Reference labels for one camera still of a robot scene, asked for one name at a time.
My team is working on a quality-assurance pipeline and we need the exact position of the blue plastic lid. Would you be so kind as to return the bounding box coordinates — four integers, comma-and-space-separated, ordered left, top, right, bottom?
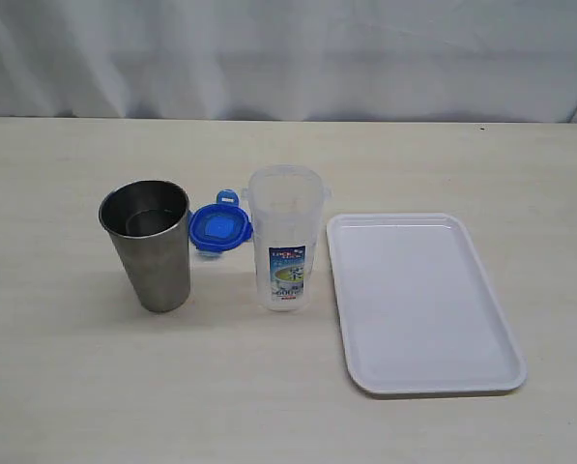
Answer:
188, 189, 253, 259

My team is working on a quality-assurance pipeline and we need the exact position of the stainless steel tumbler cup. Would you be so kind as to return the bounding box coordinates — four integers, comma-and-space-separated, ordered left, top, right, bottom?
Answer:
98, 180, 190, 313

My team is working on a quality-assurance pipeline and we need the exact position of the clear plastic tall container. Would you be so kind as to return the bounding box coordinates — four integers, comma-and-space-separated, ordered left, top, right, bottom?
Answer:
244, 164, 329, 312

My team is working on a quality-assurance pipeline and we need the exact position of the white rectangular plastic tray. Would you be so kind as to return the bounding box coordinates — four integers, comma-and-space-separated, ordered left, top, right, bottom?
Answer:
327, 213, 528, 397

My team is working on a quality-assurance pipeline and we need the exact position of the white fabric backdrop curtain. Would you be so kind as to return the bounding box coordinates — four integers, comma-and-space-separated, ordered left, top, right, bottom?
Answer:
0, 1, 577, 123

